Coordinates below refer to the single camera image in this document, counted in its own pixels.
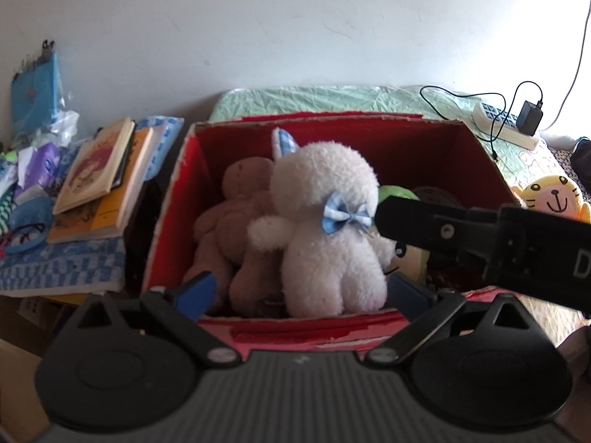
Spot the blue round pouch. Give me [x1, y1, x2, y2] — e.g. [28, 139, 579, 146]
[6, 196, 54, 254]

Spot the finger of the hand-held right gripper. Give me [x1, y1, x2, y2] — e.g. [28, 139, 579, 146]
[373, 195, 503, 265]

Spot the green plush toy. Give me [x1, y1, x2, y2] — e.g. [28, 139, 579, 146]
[379, 185, 428, 285]

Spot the black cable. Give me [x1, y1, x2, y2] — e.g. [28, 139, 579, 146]
[420, 80, 546, 161]

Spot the pink brown plush bear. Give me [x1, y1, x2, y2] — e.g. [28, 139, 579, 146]
[182, 157, 296, 319]

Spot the white plush rabbit light bow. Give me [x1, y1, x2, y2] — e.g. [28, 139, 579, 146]
[247, 127, 398, 319]

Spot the clear plastic bag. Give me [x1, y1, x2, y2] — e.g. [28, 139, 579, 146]
[44, 110, 81, 147]

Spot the yellow tiger plush toy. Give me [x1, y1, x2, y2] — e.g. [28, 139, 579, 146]
[521, 174, 591, 222]

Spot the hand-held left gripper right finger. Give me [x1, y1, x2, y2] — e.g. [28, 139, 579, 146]
[365, 273, 532, 369]

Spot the purple and white packet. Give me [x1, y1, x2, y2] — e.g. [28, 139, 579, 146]
[16, 143, 64, 195]

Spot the blue checkered towel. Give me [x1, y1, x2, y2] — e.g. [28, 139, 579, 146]
[0, 115, 185, 297]

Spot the dark patterned blanket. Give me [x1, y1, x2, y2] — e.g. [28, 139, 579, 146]
[547, 145, 591, 206]

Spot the black charger adapter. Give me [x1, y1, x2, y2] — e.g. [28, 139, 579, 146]
[516, 100, 545, 136]

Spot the dark brown round object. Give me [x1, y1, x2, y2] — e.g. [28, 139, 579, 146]
[412, 186, 465, 209]

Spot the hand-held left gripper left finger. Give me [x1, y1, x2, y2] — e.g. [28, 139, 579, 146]
[84, 271, 243, 369]

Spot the red cardboard box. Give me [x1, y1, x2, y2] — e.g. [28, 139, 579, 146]
[141, 111, 525, 365]

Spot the white power strip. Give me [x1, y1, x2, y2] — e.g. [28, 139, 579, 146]
[472, 102, 540, 150]

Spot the cream illustrated book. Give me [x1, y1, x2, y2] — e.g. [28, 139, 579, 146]
[52, 117, 136, 216]

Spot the grey cable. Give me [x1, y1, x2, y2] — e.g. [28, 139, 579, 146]
[551, 0, 591, 132]

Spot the orange book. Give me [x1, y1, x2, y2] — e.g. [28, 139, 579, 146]
[46, 124, 179, 245]

